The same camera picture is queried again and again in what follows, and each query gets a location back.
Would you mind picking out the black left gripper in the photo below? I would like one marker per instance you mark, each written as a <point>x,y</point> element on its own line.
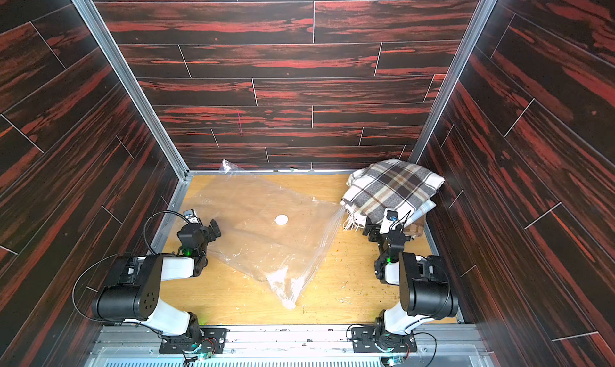
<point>209,232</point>

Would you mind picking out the cream brown plaid scarf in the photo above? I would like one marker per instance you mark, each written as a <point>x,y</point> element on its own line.
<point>392,183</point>

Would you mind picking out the clear plastic vacuum bag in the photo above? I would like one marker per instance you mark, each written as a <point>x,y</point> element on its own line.
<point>245,205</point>

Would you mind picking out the dark brown scarf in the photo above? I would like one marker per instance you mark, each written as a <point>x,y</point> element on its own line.
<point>416,229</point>

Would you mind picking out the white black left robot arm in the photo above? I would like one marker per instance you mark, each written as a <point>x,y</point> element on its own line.
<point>131,292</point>

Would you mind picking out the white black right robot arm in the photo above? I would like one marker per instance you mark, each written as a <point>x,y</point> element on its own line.
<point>425,290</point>

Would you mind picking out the white vacuum bag valve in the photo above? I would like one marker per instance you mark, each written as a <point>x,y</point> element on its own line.
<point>281,219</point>

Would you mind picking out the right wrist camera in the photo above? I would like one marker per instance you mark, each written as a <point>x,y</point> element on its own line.
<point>390,220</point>

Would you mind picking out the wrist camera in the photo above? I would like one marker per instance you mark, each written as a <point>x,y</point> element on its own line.
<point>390,220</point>
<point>192,217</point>

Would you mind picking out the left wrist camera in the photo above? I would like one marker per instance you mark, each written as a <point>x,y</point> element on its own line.
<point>192,217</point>

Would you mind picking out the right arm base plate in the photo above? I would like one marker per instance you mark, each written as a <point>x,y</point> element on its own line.
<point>373,339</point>

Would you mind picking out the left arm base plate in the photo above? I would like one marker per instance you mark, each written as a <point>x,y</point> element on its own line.
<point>210,340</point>

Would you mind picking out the aluminium front rail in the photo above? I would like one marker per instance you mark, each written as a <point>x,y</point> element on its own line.
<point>295,345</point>

